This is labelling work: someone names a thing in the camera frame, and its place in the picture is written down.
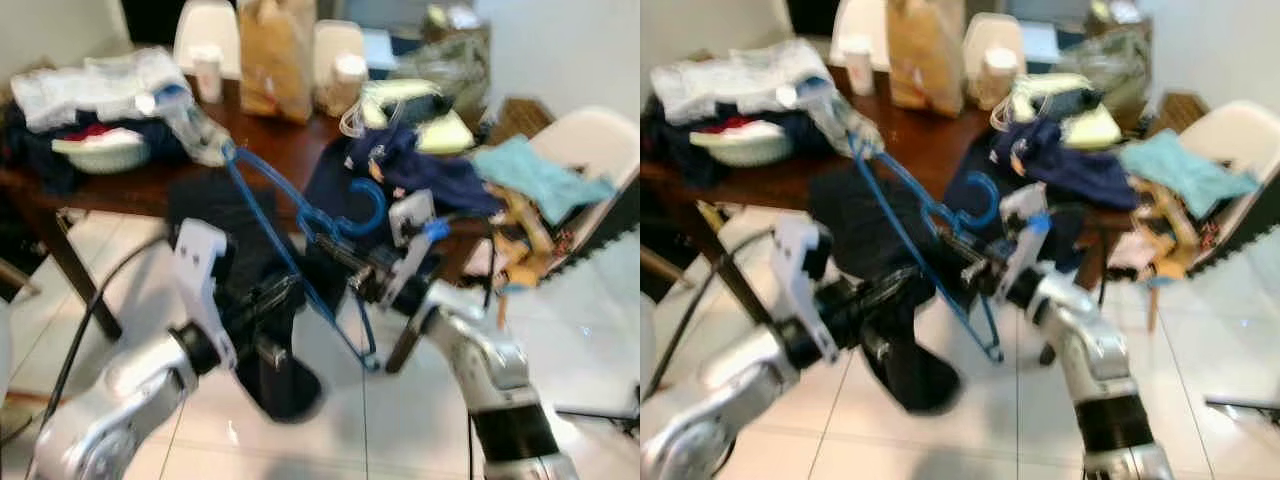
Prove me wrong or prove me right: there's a clear plastic bag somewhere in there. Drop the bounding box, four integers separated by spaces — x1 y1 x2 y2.
788 75 888 159
148 83 239 168

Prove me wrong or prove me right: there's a white folded clothes pile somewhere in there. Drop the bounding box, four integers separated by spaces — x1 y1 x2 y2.
650 40 833 128
10 47 193 133

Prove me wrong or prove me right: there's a dark wooden table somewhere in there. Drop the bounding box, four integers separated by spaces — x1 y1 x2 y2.
640 68 1196 369
0 75 536 376

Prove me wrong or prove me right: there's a teal cloth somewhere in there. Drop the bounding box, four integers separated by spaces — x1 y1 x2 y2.
1117 130 1263 221
468 134 618 228

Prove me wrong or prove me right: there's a navy garment with patch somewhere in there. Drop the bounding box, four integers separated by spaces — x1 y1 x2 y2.
303 120 508 256
943 117 1143 253

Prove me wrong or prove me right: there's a white red folded garment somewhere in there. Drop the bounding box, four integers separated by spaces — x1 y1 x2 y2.
50 122 153 177
688 117 793 169

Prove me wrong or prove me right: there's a yellow-green pad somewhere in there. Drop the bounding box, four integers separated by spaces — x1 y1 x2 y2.
358 77 478 157
1008 72 1125 151

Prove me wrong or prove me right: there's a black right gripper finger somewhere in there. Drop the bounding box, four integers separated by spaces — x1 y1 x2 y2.
932 217 981 253
926 229 971 266
312 240 363 283
318 228 373 269

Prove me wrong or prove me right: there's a white plastic cup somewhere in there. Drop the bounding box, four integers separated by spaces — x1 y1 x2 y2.
840 37 878 99
984 48 1023 108
190 44 227 106
333 55 371 113

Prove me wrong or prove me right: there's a black garment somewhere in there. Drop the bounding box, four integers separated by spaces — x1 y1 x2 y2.
163 168 336 423
805 163 968 418

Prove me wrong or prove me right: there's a tan patterned cloth pile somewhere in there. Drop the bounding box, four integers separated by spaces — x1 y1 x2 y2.
1103 178 1219 293
463 183 579 301

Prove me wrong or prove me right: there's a blue plastic hanger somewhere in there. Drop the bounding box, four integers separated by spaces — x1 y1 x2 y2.
846 128 1006 364
220 143 391 373

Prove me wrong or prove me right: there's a brown cardboard box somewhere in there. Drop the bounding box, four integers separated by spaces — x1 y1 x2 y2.
1148 90 1213 143
485 95 557 151

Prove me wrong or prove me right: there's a brown paper bag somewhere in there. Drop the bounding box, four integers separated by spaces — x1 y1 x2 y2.
885 0 971 121
237 0 321 127

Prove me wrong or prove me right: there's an olive plastic bag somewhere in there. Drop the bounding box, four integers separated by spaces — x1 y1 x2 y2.
393 3 493 123
1053 3 1153 113

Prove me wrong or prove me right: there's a black foam puzzle mat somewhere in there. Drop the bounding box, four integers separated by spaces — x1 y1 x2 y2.
1183 183 1280 284
545 178 641 289

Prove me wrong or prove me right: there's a dark clothes pile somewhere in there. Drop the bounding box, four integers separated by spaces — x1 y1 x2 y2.
0 100 191 197
640 93 831 191

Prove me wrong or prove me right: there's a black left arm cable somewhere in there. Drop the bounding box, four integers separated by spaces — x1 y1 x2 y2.
645 228 791 401
42 232 171 426

